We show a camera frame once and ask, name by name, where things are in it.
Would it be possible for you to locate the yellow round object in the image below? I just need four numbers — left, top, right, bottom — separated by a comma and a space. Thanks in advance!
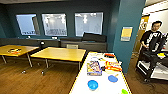
157, 52, 166, 57

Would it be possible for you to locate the orange and black object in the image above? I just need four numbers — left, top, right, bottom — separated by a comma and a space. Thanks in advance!
7, 48, 22, 55

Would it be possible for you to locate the man in black shirt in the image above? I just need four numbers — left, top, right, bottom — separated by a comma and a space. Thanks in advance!
139, 20, 168, 57

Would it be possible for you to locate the interior glass window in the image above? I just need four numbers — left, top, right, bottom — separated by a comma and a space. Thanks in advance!
41, 13, 68, 37
15, 13, 40, 36
74, 12, 105, 37

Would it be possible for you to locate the small black round object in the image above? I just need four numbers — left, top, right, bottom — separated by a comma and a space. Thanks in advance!
39, 41, 46, 48

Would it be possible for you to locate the light grey chair back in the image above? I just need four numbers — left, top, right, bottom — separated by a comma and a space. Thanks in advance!
66, 43, 80, 50

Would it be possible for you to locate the yellow wall poster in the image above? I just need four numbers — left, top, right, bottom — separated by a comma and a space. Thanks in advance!
120, 26, 134, 42

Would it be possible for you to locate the small green cup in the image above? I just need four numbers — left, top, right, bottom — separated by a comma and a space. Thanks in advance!
121, 88, 130, 94

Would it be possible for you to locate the light wooden table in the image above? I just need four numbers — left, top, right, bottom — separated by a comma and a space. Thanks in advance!
0, 44, 40, 68
30, 46, 88, 72

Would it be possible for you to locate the long dark grey bench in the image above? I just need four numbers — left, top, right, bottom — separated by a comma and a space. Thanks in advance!
0, 37, 61, 48

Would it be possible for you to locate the red and black object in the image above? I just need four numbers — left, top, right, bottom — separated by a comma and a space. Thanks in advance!
103, 52, 116, 59

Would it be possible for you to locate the dark grey sofa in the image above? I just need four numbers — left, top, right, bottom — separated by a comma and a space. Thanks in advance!
59, 32, 108, 53

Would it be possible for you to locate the yellow air hockey table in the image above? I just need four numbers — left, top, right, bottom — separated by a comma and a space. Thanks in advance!
68, 51, 133, 94

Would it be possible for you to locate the orange game box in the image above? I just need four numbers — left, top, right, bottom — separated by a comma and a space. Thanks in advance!
104, 60, 123, 73

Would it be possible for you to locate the white flat box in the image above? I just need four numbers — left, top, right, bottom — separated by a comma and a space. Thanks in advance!
90, 52, 104, 60

